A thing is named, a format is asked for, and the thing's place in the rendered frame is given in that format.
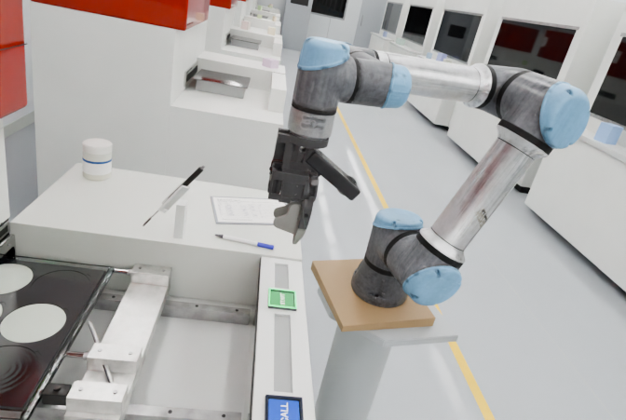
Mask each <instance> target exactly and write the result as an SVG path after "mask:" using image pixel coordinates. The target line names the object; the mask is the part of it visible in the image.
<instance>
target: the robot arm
mask: <svg viewBox="0 0 626 420"><path fill-rule="evenodd" d="M297 68H298V69H297V75H296V79H295V85H294V90H293V100H292V105H291V110H290V114H289V120H288V125H287V127H288V129H281V128H279V130H278V136H277V141H276V146H275V152H274V156H273V160H272V162H271V166H270V167H269V170H270V171H269V174H270V176H269V181H268V187H267V192H268V199H274V200H278V201H279V202H282V203H287V204H286V205H285V206H282V207H278V208H275V209H274V212H273V214H274V217H275V219H274V221H273V225H274V226H275V227H277V228H278V229H281V230H283V231H286V232H289V233H291V234H293V244H297V243H298V242H299V240H300V239H301V238H302V237H303V236H304V234H305V232H306V229H307V226H308V223H309V220H310V216H311V212H312V208H313V203H314V202H315V200H316V197H317V193H318V188H319V182H320V178H319V176H320V175H321V176H322V177H323V178H324V179H326V180H327V181H328V182H329V183H330V184H332V185H333V186H334V187H335V188H336V189H337V191H338V192H339V193H340V194H341V195H343V196H346V197H347V198H348V199H349V200H354V199H355V198H356V197H357V196H358V195H359V194H360V192H361V191H360V189H359V187H358V185H357V182H356V180H355V179H354V178H353V177H352V176H349V175H347V174H346V173H345V172H343V171H342V170H341V169H340V168H339V167H338V166H337V165H335V164H334V163H333V161H332V160H331V159H330V158H328V157H327V156H326V155H325V154H324V153H323V152H322V151H320V150H319V149H321V148H325V147H327V146H328V142H329V137H330V136H331V135H332V130H333V122H334V119H335V114H336V110H337V106H338V103H339V102H342V103H349V104H357V105H365V106H373V107H380V108H381V109H384V108H394V109H396V108H400V107H401V106H403V105H404V104H405V103H406V101H407V100H408V98H409V95H416V96H422V97H429V98H436V99H443V100H449V101H457V102H463V104H464V105H466V106H467V107H469V108H475V109H479V110H482V111H485V112H486V113H488V114H490V115H493V116H495V117H497V118H499V119H501V120H500V121H499V123H498V124H497V134H498V135H497V139H496V140H495V141H494V143H493V144H492V145H491V147H490V148H489V149H488V151H487V152H486V154H485V155H484V156H483V158H482V159H481V161H480V162H479V163H478V165H477V166H476V167H475V169H474V170H473V171H472V173H471V174H470V175H469V177H468V178H467V180H466V181H465V182H464V183H463V184H462V186H461V187H460V188H459V190H458V191H457V192H456V194H455V195H454V197H453V198H452V199H451V201H450V202H449V203H448V205H447V206H446V207H445V209H444V210H443V212H442V213H441V215H440V216H439V217H438V219H437V220H436V221H435V223H434V224H433V225H432V227H430V228H423V226H424V225H423V219H422V218H421V217H420V216H419V215H417V214H415V213H413V212H411V211H409V210H403V209H396V208H387V209H382V210H380V211H379V212H378V213H377V214H376V215H375V218H374V221H373V227H372V231H371V235H370V238H369V241H368V245H367V249H366V252H365V255H364V258H363V260H362V261H361V263H360V264H359V266H358V267H357V268H356V270H355V271H354V273H353V276H352V279H351V287H352V290H353V291H354V292H355V293H356V294H357V295H358V296H359V297H360V298H361V299H362V300H363V301H365V302H366V303H368V304H370V305H375V306H379V307H384V308H391V307H397V306H399V305H402V304H403V303H404V302H405V301H406V298H407V295H409V296H410V297H411V299H412V300H413V301H414V302H415V303H417V304H419V305H436V304H440V303H442V302H444V301H446V300H448V299H449V298H451V297H452V296H453V295H454V294H455V293H456V292H457V291H458V290H459V288H460V286H461V281H462V277H461V274H460V272H459V271H458V270H459V268H460V267H461V266H462V265H463V263H465V261H466V260H465V254H464V250H465V249H466V248H467V246H468V245H469V244H470V243H471V241H472V240H473V239H474V238H475V237H476V235H477V234H478V233H479V232H480V230H481V229H482V228H483V226H484V225H485V224H486V222H487V221H488V220H489V218H490V217H491V216H492V215H493V213H494V212H495V211H496V209H497V208H498V207H499V205H500V204H501V203H502V201H503V200H504V199H505V198H506V196H507V195H508V194H509V192H510V191H511V190H512V188H513V187H514V186H515V184H517V183H518V182H519V180H520V179H521V178H522V176H523V175H524V174H525V172H526V171H527V170H528V168H529V167H530V166H531V165H532V163H533V162H534V161H535V160H536V159H538V158H542V157H547V156H548V155H549V154H550V153H551V151H552V150H553V149H564V148H566V147H568V145H572V144H573V143H575V142H576V141H577V140H578V139H579V138H580V136H581V135H582V133H583V132H584V130H585V128H586V127H587V125H588V122H589V118H590V108H591V107H590V102H589V99H588V97H587V95H586V94H585V93H584V92H583V91H582V90H581V89H579V88H576V87H573V86H571V85H570V84H569V83H567V82H565V81H558V80H556V79H553V78H550V77H547V76H545V75H540V74H538V73H535V72H533V71H530V70H526V69H523V68H516V67H507V66H498V65H489V64H483V63H475V64H473V65H471V66H465V65H459V64H454V63H449V62H443V61H434V60H428V59H423V58H418V57H412V56H406V55H402V54H396V53H390V52H386V51H380V50H374V49H369V48H364V47H354V46H352V45H351V44H349V43H348V42H341V41H336V40H332V39H328V38H323V37H316V36H310V37H308V38H307V39H306V40H305V41H304V44H303V47H302V49H301V53H300V58H299V62H298V63H297ZM301 146H303V148H302V147H301ZM298 202H299V203H298Z"/></svg>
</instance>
